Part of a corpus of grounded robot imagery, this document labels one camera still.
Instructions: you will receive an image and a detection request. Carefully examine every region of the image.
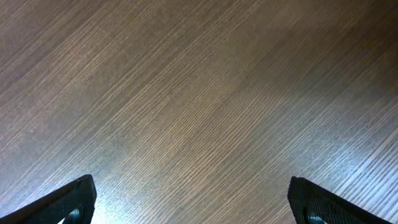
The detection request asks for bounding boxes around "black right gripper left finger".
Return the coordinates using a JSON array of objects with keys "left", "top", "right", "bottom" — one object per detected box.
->
[{"left": 1, "top": 174, "right": 97, "bottom": 224}]

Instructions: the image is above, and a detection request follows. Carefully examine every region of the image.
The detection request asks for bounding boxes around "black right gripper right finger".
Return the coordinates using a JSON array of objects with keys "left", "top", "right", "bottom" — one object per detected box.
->
[{"left": 287, "top": 176, "right": 391, "bottom": 224}]

